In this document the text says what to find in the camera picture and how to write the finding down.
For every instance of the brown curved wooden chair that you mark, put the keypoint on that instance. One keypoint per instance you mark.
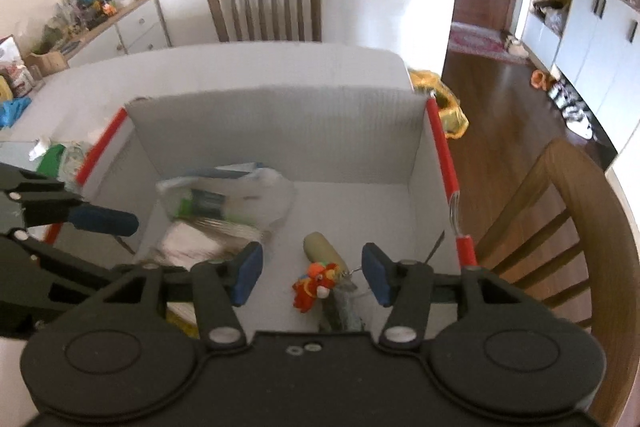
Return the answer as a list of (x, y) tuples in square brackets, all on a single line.
[(565, 187)]

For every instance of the green ribbed item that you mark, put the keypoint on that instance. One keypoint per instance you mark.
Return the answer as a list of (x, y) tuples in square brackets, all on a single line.
[(52, 164)]

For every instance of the white tissue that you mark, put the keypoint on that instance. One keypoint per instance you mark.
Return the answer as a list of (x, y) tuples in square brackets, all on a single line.
[(190, 249)]

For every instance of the olive oval soap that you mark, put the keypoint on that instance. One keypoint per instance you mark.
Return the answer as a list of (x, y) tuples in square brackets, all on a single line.
[(325, 252)]

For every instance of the red cardboard box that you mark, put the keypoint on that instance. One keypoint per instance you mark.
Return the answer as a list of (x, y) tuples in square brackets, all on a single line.
[(280, 132)]

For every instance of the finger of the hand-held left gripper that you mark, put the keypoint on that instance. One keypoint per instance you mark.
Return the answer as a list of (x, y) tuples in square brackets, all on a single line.
[(55, 264), (107, 222)]

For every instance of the red white snack box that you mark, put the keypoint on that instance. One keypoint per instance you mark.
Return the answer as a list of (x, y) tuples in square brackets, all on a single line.
[(15, 67)]

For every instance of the white wooden sideboard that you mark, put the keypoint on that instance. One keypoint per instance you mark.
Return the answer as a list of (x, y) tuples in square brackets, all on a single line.
[(135, 27)]

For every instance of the patterned door rug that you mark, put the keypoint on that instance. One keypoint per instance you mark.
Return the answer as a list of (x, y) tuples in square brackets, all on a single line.
[(480, 44)]

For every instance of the white crumpled paper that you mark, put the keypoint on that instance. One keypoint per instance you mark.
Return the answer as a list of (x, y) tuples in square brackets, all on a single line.
[(40, 149)]

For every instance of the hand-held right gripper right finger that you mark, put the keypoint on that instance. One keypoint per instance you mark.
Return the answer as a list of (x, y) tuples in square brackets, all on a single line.
[(376, 274)]

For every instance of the clear plastic bag with packets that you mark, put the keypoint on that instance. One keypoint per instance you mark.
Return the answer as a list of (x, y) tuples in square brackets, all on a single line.
[(230, 197)]

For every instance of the drinking glass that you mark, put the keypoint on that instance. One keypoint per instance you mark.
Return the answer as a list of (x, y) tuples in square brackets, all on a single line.
[(36, 78)]

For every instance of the clear plant container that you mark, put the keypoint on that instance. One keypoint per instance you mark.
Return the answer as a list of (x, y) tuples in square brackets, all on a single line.
[(62, 27)]

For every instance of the row of shoes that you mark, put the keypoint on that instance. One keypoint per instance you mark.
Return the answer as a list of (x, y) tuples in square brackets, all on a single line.
[(570, 107)]

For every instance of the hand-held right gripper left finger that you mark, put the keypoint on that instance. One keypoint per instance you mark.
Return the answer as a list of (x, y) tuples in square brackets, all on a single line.
[(247, 274)]

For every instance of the grey cupboard wall unit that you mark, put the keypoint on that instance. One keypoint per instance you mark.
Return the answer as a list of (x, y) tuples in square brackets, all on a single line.
[(590, 37)]

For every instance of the yellow plastic bag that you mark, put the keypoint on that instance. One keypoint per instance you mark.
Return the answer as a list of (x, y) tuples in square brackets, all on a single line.
[(447, 112)]

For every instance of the orange slippers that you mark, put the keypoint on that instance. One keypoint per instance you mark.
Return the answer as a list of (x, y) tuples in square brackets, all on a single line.
[(541, 79)]

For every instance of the beige slippers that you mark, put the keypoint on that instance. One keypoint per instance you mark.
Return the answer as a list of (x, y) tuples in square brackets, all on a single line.
[(514, 44)]

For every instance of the orange rooster toy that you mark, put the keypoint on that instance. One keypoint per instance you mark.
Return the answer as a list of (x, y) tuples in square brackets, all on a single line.
[(312, 287)]

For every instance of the dark packet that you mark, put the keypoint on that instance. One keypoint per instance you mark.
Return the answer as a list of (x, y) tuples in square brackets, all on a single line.
[(342, 309)]

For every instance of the bags in cupboard niche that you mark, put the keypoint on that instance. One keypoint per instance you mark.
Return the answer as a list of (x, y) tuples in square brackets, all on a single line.
[(550, 14)]

